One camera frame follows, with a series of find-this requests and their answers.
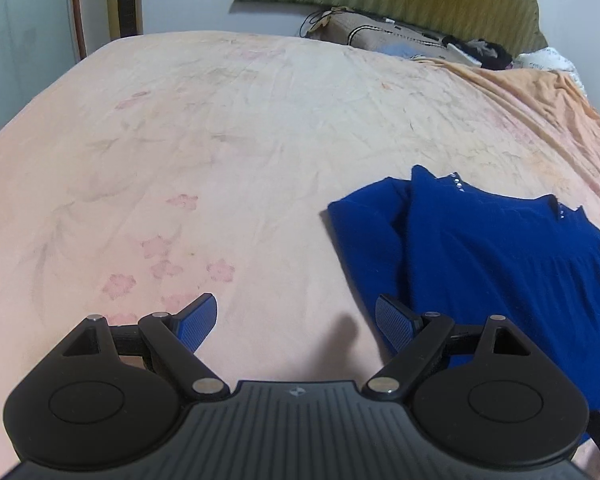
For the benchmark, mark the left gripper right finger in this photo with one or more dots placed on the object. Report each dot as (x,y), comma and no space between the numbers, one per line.
(483,393)

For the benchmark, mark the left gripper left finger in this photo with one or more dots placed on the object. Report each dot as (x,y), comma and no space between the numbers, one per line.
(106,395)

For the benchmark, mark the blue beaded sweater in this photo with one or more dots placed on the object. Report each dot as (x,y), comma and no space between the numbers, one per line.
(440,244)

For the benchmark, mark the pink bed sheet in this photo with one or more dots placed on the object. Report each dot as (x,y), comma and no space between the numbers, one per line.
(165,166)

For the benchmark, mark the orange blanket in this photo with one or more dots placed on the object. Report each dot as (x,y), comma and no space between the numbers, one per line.
(550,96)

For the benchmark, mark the dark patterned cloth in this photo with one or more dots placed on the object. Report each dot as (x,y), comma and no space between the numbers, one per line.
(487,54)

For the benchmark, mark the patterned pillow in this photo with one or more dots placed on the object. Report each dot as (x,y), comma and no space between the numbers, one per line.
(383,35)

